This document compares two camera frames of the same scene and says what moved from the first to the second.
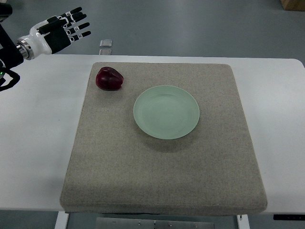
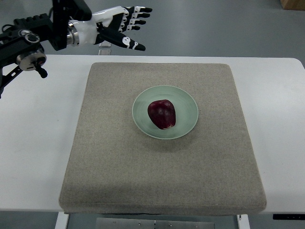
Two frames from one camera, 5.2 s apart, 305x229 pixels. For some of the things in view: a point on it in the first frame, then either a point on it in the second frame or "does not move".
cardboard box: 293,5 does not move
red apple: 108,79 -> 162,113
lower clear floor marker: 105,51 does not move
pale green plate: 166,112 does not move
